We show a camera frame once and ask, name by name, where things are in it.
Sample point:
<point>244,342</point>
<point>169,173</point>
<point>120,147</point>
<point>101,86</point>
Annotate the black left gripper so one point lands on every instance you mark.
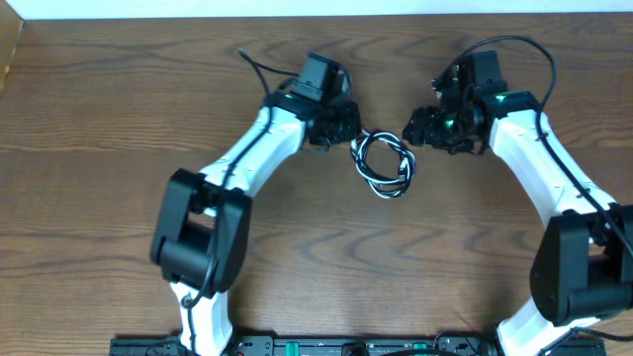
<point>343,123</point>

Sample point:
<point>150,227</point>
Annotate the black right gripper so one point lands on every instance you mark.
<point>423,124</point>

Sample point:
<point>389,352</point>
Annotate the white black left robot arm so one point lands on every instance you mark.
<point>201,234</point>

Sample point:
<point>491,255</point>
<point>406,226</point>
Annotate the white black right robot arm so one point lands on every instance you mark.
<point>582,271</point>

